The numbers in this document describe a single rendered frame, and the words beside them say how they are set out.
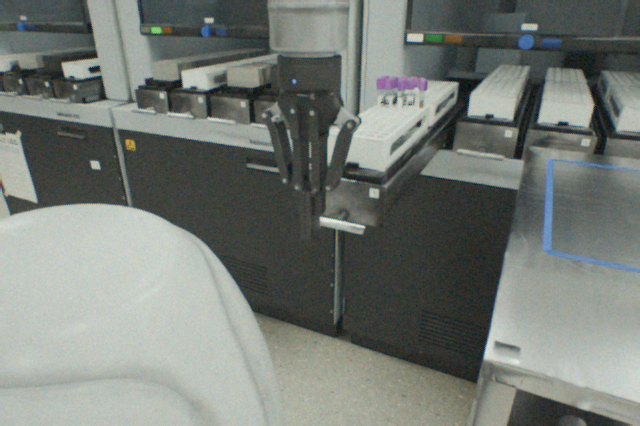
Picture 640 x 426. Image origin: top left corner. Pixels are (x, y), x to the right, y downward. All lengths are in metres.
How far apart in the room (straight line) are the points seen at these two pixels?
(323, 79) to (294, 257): 0.96
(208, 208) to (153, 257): 1.36
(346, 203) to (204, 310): 0.55
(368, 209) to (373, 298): 0.70
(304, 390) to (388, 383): 0.26
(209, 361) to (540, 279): 0.36
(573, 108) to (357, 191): 0.58
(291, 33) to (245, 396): 0.39
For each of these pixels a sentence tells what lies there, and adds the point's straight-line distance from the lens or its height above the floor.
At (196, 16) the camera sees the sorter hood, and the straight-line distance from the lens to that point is 1.48.
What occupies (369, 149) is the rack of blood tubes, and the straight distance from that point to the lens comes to 0.70.
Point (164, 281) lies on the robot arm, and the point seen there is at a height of 0.97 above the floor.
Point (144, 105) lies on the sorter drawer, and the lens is 1.58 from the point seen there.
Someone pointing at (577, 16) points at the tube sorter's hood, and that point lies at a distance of 1.13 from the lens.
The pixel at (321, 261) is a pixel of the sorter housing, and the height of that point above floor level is 0.34.
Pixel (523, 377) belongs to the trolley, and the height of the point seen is 0.81.
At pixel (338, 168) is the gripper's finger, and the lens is 0.55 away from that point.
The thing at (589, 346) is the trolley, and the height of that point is 0.82.
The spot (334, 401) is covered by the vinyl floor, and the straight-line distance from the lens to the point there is 1.41.
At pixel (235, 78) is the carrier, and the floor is 0.85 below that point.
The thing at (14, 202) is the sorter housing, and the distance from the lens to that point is 2.47.
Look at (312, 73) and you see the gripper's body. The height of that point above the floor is 0.98.
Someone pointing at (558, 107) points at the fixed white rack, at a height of 0.85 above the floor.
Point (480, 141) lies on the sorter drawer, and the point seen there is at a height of 0.77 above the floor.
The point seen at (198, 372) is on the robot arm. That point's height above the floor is 0.94.
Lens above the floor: 1.05
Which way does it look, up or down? 26 degrees down
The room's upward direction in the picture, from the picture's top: straight up
